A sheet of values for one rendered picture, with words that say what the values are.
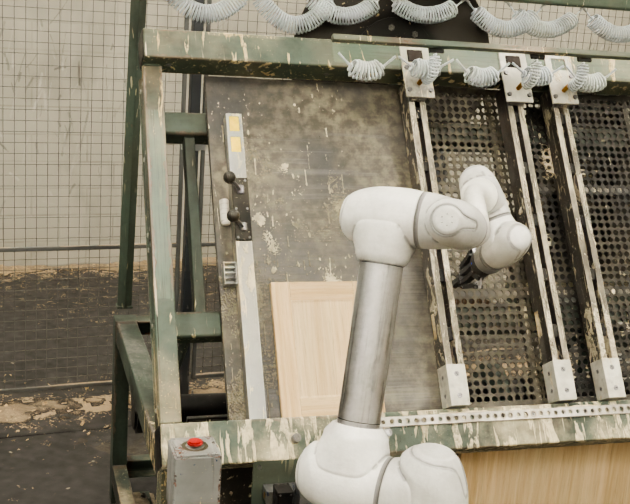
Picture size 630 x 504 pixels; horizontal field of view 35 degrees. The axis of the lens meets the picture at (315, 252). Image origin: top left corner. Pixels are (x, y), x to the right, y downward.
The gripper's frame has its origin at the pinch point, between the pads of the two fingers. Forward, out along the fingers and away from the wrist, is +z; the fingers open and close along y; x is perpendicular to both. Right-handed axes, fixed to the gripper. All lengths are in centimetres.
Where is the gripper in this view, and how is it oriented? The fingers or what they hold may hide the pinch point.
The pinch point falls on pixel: (458, 281)
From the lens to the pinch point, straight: 310.5
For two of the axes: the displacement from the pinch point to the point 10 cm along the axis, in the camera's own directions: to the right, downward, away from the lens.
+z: -2.7, 3.3, 9.0
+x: -9.6, 0.0, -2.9
